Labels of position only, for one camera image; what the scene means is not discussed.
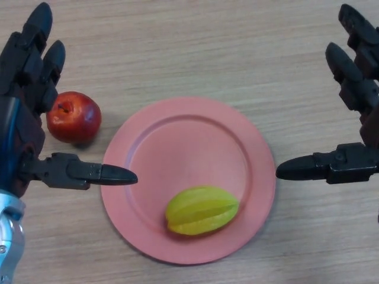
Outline yellow starfruit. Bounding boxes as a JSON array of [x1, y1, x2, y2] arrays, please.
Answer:
[[165, 185, 240, 236]]

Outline pink round plate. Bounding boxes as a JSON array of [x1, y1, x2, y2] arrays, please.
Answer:
[[100, 96, 276, 265]]

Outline red apple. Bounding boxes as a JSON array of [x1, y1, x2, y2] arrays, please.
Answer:
[[46, 91, 102, 145]]

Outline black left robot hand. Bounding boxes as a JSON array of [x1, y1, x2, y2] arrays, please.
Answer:
[[0, 2, 139, 198]]

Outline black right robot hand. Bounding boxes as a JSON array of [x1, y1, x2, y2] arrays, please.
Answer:
[[275, 3, 379, 186]]

